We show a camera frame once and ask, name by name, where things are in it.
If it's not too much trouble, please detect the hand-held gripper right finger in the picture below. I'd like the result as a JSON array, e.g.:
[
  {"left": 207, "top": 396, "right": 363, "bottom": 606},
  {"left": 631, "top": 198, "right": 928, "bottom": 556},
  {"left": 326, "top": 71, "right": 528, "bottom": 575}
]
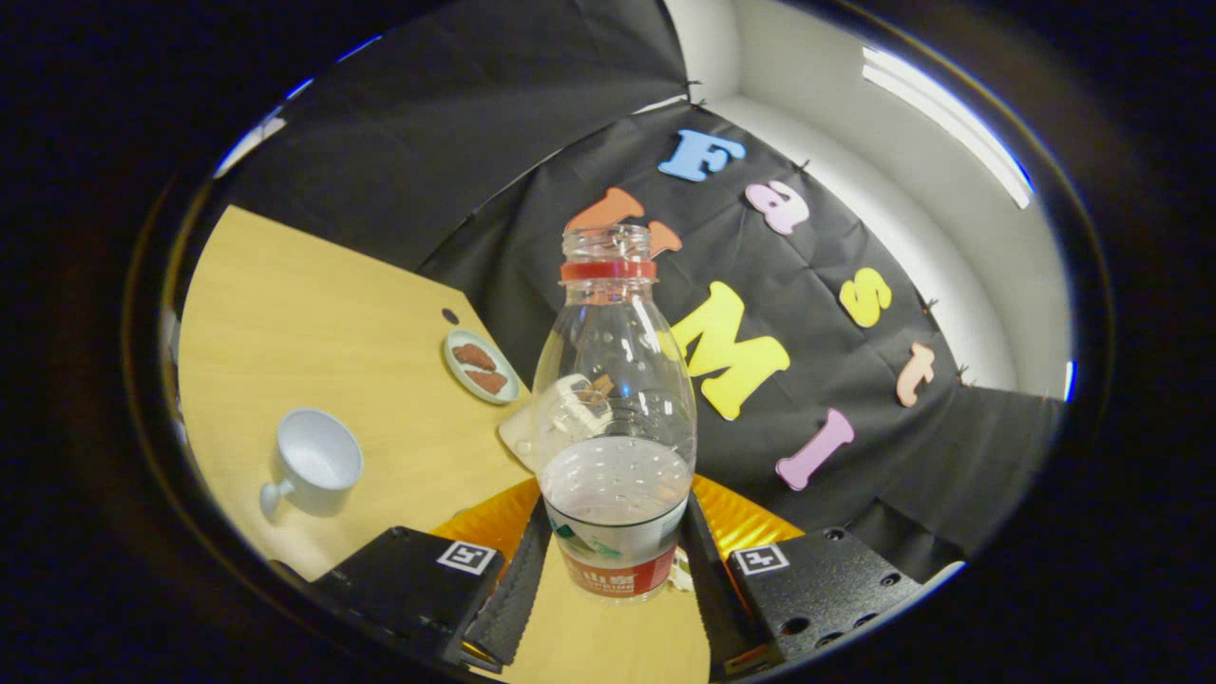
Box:
[{"left": 679, "top": 474, "right": 924, "bottom": 672}]

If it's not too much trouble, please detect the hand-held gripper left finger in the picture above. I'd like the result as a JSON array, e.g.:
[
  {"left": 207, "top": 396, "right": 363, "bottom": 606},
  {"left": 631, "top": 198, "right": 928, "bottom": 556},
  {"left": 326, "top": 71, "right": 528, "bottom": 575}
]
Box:
[{"left": 306, "top": 478, "right": 554, "bottom": 674}]

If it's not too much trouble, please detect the clear plastic juice bottle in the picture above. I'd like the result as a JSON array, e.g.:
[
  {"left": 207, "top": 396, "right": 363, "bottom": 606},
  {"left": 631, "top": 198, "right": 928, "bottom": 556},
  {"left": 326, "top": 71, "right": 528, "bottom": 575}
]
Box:
[{"left": 530, "top": 224, "right": 698, "bottom": 603}]

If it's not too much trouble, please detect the white cup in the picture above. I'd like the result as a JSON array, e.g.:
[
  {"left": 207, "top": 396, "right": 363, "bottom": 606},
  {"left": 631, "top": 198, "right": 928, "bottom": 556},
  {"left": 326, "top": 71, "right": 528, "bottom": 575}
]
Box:
[{"left": 259, "top": 408, "right": 365, "bottom": 522}]

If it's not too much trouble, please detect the white toaster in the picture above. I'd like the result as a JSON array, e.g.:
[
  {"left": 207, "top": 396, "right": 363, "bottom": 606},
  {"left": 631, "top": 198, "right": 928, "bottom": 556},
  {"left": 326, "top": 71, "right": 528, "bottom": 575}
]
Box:
[{"left": 498, "top": 372, "right": 590, "bottom": 473}]

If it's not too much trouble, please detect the pale green plate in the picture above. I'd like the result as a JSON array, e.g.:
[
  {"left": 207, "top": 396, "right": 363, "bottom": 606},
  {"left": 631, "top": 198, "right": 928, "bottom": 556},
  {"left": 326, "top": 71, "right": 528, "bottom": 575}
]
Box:
[{"left": 443, "top": 329, "right": 522, "bottom": 407}]

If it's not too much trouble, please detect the wooden table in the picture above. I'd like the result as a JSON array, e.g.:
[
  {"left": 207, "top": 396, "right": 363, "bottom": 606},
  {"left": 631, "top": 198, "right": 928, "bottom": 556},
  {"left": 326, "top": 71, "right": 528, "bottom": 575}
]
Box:
[{"left": 176, "top": 204, "right": 713, "bottom": 684}]

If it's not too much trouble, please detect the large ceiling light panel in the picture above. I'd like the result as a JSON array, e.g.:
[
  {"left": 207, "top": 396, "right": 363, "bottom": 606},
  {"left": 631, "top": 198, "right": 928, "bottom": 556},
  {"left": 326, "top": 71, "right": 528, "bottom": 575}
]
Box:
[{"left": 862, "top": 46, "right": 1036, "bottom": 210}]

